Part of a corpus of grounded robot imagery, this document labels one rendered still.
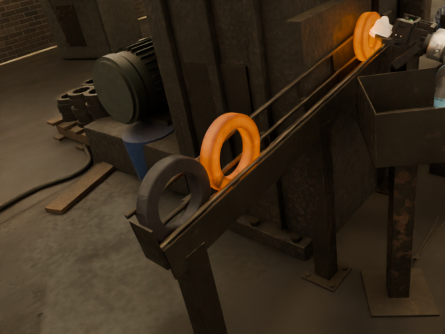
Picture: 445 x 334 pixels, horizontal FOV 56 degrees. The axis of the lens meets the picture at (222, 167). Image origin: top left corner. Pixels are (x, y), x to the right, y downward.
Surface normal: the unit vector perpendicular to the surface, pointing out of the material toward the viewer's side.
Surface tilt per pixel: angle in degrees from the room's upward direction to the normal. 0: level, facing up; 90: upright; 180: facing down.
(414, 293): 0
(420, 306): 0
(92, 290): 0
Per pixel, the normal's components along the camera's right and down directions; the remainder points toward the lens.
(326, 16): 0.73, 0.22
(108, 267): -0.17, -0.86
